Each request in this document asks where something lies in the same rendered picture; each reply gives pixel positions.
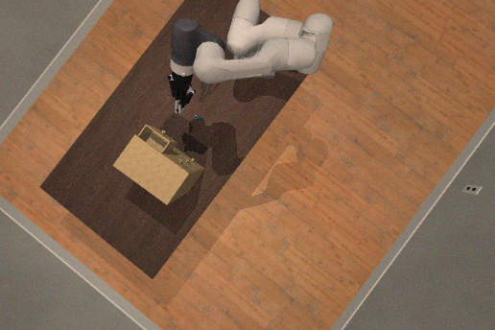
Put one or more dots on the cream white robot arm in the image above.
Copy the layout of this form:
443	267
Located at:
281	44

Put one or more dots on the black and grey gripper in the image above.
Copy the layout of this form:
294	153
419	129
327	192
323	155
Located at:
180	85

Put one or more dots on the tan wooden chest of drawers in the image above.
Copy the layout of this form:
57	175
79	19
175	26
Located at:
154	171

